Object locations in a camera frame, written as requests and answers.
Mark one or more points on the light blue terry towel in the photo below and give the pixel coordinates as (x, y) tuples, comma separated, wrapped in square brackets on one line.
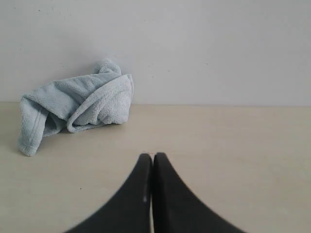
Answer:
[(76, 104)]

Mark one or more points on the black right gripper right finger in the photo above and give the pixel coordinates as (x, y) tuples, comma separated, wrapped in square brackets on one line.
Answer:
[(176, 209)]

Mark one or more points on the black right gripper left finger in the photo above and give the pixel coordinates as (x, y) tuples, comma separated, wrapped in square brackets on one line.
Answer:
[(128, 210)]

